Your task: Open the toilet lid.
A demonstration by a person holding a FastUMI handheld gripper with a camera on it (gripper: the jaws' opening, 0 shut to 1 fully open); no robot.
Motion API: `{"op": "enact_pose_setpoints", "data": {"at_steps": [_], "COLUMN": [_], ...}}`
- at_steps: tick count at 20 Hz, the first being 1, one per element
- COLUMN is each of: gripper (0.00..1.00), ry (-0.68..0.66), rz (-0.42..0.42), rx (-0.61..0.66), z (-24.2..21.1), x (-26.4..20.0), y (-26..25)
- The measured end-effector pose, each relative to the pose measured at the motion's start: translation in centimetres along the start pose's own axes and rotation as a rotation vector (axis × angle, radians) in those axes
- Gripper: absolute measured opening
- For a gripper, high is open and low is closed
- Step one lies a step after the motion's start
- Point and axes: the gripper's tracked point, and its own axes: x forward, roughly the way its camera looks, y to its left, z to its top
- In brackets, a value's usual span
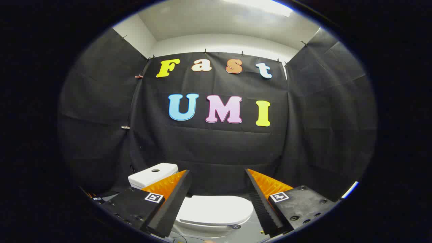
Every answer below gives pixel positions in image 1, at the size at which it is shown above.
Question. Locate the white toilet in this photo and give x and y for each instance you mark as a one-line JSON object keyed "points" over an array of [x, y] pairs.
{"points": [[152, 177]]}

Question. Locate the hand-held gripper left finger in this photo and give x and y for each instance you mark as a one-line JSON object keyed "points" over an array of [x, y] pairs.
{"points": [[170, 206]]}

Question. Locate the white toilet lid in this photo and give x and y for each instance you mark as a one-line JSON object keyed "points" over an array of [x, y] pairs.
{"points": [[216, 209]]}

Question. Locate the black backdrop cloth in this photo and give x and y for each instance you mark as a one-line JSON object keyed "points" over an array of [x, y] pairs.
{"points": [[216, 152]]}

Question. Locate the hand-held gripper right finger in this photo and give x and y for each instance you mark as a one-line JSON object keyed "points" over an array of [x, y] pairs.
{"points": [[261, 206]]}

